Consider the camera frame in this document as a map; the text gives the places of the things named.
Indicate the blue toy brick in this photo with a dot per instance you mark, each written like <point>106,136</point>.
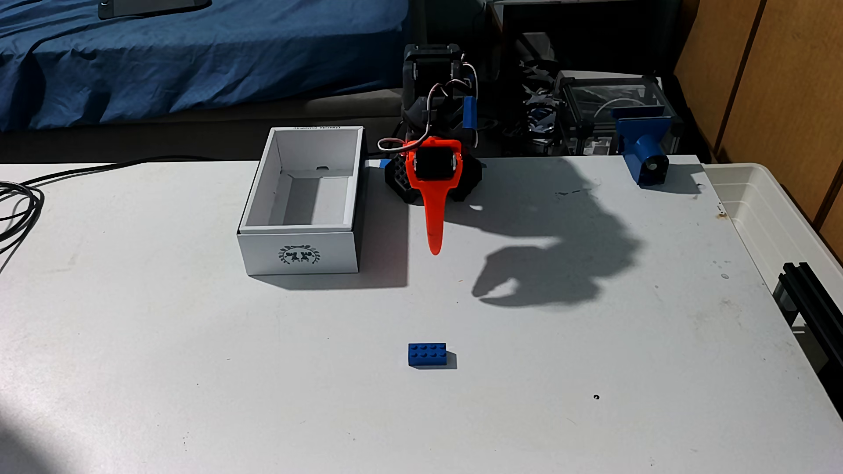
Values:
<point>427,355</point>

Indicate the white cardboard box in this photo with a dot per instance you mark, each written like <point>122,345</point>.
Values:
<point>300,253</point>

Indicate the blue white electronic part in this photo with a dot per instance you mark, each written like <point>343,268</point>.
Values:
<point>541,115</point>

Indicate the clear acrylic case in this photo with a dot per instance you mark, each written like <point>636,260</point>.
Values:
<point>593,99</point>

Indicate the grey bed base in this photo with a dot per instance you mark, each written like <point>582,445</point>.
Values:
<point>197,131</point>

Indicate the blue bed sheet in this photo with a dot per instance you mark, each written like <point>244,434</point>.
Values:
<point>197,59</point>

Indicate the white plastic bin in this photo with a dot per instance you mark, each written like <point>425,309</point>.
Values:
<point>757,210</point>

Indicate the dark flat device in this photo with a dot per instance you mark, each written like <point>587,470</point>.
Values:
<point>151,6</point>

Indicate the wooden cabinet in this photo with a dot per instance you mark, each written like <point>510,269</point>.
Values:
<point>790,79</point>

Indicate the black aluminium extrusion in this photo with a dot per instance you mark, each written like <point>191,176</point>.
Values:
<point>813,303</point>

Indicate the blue printed clamp mount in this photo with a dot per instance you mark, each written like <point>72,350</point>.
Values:
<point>642,141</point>

